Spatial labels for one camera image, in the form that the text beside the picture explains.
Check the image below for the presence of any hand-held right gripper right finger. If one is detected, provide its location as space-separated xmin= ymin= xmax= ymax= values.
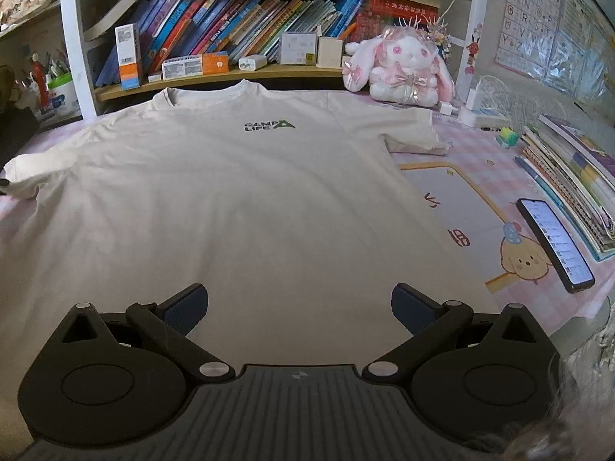
xmin=362 ymin=284 xmax=553 ymax=385

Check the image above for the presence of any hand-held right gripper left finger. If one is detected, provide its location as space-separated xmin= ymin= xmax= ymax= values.
xmin=48 ymin=284 xmax=236 ymax=385

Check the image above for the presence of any cream t-shirt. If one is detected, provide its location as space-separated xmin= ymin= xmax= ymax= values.
xmin=0 ymin=79 xmax=500 ymax=461

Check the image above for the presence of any dark olive bag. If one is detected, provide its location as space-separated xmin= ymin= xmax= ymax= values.
xmin=0 ymin=65 xmax=42 ymax=154

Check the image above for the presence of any white tub of pens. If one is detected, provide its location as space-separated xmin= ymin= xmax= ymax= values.
xmin=29 ymin=50 xmax=83 ymax=122

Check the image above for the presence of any black smartphone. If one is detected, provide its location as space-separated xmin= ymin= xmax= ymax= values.
xmin=516 ymin=197 xmax=597 ymax=294

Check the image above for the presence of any tall white orange blue box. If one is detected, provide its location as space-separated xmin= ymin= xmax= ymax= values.
xmin=115 ymin=24 xmax=144 ymax=91

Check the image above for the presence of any blue pen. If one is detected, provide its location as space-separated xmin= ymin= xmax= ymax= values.
xmin=514 ymin=155 xmax=572 ymax=212

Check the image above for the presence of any yellow green eraser toy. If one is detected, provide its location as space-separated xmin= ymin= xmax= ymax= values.
xmin=495 ymin=126 xmax=522 ymax=149

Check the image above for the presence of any white power strip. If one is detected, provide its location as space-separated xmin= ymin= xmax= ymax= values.
xmin=459 ymin=106 xmax=512 ymax=128

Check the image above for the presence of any stack of workbooks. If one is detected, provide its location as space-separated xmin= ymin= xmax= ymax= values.
xmin=516 ymin=114 xmax=615 ymax=262

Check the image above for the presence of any flat white orange box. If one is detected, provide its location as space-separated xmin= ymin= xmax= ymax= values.
xmin=162 ymin=52 xmax=230 ymax=80

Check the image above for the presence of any pink white plush bunny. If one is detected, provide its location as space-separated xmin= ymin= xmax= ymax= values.
xmin=343 ymin=22 xmax=455 ymax=106

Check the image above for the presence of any cream pen holder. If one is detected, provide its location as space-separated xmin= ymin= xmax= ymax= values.
xmin=316 ymin=37 xmax=345 ymax=68

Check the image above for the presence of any cartoon deer sticker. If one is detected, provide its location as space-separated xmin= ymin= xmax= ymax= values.
xmin=464 ymin=24 xmax=484 ymax=75

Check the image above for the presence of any row of colourful books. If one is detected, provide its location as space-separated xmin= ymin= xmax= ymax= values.
xmin=84 ymin=0 xmax=440 ymax=90

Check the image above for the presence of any clear plastic card box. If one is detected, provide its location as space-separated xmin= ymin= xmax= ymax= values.
xmin=280 ymin=32 xmax=318 ymax=65

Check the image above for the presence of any wooden bookshelf white frame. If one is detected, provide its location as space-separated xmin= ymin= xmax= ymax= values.
xmin=58 ymin=0 xmax=493 ymax=123

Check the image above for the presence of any alphabet wall poster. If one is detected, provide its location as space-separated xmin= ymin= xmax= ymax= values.
xmin=495 ymin=0 xmax=565 ymax=75

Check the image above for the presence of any plastic covered wall chart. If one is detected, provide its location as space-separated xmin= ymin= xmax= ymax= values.
xmin=548 ymin=0 xmax=615 ymax=106

